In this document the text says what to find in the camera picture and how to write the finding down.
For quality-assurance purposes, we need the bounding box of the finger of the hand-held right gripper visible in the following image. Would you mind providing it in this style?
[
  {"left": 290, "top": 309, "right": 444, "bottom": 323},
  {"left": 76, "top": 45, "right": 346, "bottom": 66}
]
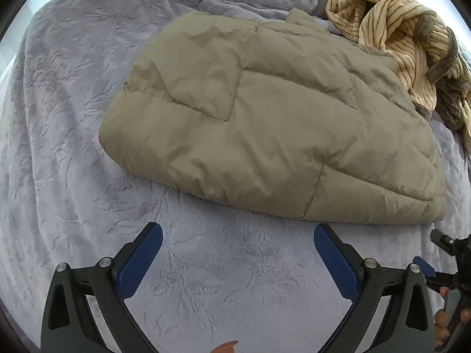
[
  {"left": 413, "top": 256, "right": 456, "bottom": 292},
  {"left": 430, "top": 229, "right": 459, "bottom": 255}
]

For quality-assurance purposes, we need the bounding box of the beige striped fleece robe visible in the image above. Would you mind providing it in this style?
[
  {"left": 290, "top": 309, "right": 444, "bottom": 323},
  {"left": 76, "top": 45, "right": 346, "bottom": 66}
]
[{"left": 326, "top": 0, "right": 471, "bottom": 148}]

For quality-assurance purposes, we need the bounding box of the person's left hand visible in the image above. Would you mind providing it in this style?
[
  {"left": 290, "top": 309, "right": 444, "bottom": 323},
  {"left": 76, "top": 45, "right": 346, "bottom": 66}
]
[{"left": 213, "top": 340, "right": 239, "bottom": 353}]

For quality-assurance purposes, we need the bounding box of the lavender embossed blanket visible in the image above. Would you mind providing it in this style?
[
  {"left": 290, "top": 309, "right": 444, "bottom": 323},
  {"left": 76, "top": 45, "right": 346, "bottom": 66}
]
[{"left": 0, "top": 0, "right": 471, "bottom": 353}]

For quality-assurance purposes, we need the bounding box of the person's right hand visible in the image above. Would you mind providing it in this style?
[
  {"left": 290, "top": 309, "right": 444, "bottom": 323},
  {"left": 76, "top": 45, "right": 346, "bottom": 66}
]
[{"left": 433, "top": 286, "right": 460, "bottom": 351}]

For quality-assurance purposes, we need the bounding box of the khaki puffer jacket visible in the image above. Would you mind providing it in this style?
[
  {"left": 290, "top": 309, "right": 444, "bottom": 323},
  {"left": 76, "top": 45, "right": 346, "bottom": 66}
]
[{"left": 99, "top": 9, "right": 447, "bottom": 226}]

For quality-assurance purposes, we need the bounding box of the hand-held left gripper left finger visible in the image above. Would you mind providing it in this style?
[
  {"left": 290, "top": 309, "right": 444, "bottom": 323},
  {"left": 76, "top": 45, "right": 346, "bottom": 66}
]
[{"left": 40, "top": 222, "right": 164, "bottom": 353}]

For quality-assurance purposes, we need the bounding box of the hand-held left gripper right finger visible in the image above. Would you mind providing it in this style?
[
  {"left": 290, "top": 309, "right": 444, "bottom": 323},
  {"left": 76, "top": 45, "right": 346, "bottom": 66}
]
[{"left": 314, "top": 223, "right": 437, "bottom": 353}]

